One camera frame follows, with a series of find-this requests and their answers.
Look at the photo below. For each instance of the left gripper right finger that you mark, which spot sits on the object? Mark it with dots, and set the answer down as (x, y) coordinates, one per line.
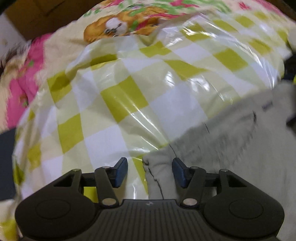
(190, 179)

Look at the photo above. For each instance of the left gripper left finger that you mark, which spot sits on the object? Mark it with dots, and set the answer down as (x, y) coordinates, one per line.
(106, 179)

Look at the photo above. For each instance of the grey pants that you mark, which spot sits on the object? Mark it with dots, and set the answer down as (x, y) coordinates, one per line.
(250, 138)

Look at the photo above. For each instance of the green checkered plastic sheet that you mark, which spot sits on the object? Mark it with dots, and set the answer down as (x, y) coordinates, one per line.
(128, 96)

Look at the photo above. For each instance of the dark navy folded cloth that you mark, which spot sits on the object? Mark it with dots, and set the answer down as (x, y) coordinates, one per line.
(7, 186)

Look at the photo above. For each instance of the cartoon print quilt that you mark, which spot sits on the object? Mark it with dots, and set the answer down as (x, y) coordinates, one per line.
(25, 66)

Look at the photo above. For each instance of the brown wooden wardrobe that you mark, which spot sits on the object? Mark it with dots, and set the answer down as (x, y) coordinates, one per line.
(35, 18)

